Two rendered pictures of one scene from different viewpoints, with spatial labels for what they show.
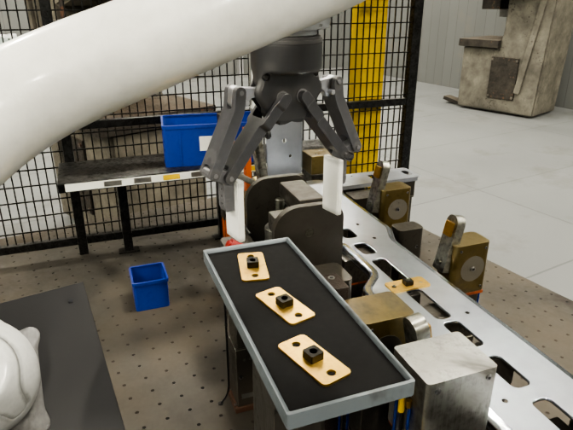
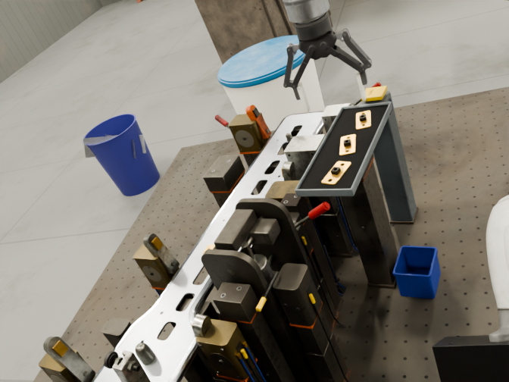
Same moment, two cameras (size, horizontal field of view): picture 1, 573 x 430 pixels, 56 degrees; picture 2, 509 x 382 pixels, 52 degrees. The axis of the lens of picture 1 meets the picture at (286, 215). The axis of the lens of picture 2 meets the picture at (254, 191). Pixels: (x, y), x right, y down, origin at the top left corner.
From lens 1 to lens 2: 160 cm
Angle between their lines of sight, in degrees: 102
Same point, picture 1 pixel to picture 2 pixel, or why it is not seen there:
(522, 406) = (276, 173)
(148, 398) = not seen: outside the picture
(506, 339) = (235, 200)
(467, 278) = not seen: hidden behind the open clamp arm
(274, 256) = (317, 179)
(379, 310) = (286, 186)
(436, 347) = (301, 146)
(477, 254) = not seen: hidden behind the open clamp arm
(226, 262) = (346, 180)
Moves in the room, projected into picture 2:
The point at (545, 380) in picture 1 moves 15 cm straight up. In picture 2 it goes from (253, 180) to (235, 139)
